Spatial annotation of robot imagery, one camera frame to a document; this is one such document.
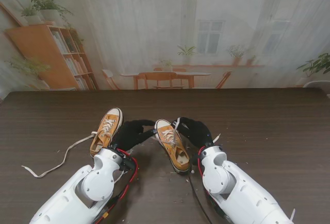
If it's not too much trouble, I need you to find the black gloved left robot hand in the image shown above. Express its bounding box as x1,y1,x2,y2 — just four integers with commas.
112,119,157,152

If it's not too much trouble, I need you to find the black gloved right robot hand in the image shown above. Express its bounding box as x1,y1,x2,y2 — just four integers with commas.
171,117,215,149

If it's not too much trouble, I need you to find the yellow canvas sneaker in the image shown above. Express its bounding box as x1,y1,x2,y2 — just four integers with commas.
89,107,124,159
154,119,191,175

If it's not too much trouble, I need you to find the printed room scene backdrop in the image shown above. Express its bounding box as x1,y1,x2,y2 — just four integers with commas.
0,0,330,91

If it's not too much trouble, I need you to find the red cable on right arm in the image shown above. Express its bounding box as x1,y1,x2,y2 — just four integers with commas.
197,151,205,181

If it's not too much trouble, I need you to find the red cable on arm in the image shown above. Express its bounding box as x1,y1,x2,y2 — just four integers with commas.
94,149,139,221
197,151,205,181

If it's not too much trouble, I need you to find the red cable on left arm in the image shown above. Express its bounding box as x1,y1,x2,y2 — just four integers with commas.
94,149,139,221

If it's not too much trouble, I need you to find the black cable on table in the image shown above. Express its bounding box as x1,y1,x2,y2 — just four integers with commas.
188,172,213,224

